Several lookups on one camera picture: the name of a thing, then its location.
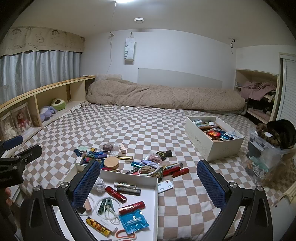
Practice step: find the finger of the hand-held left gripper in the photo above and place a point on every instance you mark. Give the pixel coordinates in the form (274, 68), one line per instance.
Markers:
(26, 156)
(13, 141)

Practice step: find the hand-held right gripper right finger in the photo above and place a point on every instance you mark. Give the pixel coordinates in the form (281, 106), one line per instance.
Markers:
(211, 183)

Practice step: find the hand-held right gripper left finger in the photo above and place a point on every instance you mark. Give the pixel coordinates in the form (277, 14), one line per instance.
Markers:
(85, 183)

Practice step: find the white teal lighter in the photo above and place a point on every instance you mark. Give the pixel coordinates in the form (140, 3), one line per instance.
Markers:
(173, 166)

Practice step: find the white shallow box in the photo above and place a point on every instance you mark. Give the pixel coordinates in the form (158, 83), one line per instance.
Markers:
(148, 201)

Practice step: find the person's left hand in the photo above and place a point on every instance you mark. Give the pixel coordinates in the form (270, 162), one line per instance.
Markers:
(8, 193)

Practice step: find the white doll display case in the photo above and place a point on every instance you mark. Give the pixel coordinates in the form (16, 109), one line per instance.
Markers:
(8, 128)

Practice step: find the white fluffy cloth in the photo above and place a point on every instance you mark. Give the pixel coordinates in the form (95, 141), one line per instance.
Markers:
(99, 184)

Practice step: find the pinkish wooden block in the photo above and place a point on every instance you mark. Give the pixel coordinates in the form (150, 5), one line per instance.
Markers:
(87, 206)

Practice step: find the white eraser block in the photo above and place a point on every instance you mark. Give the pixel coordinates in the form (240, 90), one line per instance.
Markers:
(79, 160)

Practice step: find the red doll display case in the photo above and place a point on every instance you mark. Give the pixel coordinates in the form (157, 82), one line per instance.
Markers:
(22, 119)

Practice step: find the green clothespin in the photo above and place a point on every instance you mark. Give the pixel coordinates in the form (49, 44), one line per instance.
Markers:
(105, 205)

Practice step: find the round wooden lid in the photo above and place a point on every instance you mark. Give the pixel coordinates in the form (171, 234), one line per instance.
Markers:
(111, 163)

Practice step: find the cream deep cardboard box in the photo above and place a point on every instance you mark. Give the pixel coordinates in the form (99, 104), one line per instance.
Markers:
(226, 148)

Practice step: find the silver gold lighter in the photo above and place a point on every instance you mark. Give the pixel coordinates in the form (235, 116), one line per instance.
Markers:
(124, 184)

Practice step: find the purple plush toy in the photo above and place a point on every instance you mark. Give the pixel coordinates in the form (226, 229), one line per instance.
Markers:
(47, 112)

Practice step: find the dark grey lighter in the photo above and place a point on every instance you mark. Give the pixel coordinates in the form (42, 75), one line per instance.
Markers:
(129, 191)

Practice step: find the amber gold lighter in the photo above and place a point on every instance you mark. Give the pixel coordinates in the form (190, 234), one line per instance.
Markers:
(124, 158)

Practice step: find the yellow printed lighter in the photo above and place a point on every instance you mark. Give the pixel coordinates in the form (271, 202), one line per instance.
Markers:
(98, 229)

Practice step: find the red packet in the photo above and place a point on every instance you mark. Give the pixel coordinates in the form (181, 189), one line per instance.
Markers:
(213, 134)

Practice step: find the pale wooden block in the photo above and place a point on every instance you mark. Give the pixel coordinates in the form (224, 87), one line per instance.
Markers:
(122, 148)

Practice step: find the white blue packets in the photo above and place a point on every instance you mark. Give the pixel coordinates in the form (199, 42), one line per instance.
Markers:
(231, 134)

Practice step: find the red lighter with gold ends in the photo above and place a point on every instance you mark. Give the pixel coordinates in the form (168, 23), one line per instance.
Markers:
(131, 207)

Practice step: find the blue lighter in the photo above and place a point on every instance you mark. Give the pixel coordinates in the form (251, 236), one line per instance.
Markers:
(137, 164)

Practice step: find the black round tin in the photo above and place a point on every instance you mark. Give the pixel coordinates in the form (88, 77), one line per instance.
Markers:
(161, 155)

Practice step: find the green plush toy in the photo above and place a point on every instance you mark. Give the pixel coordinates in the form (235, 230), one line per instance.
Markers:
(56, 103)

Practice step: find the pink candy bag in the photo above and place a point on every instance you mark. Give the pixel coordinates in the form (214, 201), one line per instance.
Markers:
(154, 158)

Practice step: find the clear plastic storage bin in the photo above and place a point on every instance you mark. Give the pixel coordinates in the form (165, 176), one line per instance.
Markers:
(266, 155)

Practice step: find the blue packet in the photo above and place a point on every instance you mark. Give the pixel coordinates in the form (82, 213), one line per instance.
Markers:
(134, 221)

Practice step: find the wooden shelf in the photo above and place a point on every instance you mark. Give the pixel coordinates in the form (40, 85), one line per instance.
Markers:
(46, 87)

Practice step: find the purple lighter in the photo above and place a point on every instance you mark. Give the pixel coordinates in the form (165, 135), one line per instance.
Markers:
(146, 161)

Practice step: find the orange rubber band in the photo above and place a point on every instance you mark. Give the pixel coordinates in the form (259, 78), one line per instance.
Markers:
(124, 236)

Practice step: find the checkered bed sheet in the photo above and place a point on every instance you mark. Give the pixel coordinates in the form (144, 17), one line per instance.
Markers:
(138, 129)

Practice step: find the pale blue curtain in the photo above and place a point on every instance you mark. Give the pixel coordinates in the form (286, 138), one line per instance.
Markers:
(34, 67)

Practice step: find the dark furry scarf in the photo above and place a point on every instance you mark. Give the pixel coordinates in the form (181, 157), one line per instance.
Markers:
(277, 134)

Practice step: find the beige comforter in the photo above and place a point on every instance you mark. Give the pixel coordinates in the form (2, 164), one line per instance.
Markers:
(161, 97)

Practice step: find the beige printed valance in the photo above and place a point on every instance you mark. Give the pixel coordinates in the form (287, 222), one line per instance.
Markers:
(34, 40)

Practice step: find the pink clothes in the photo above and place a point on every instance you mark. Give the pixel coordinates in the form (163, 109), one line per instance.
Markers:
(256, 89)

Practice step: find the fluffy beige pillow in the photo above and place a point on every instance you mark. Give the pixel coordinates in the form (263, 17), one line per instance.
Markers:
(108, 77)

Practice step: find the white headboard panel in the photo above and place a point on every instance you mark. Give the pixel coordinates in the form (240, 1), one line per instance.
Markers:
(180, 78)

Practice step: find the white window blind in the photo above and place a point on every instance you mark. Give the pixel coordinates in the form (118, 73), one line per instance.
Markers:
(289, 90)

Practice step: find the white hanging bag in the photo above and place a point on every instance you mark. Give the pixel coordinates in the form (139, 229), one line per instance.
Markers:
(130, 49)

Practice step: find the ceiling smoke detector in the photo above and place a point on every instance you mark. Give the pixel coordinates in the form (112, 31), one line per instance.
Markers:
(139, 20)

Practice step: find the ceiling lamp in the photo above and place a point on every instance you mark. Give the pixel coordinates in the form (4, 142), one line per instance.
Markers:
(120, 1)

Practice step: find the wall niche shelf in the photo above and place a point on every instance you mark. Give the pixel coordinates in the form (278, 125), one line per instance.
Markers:
(254, 74)

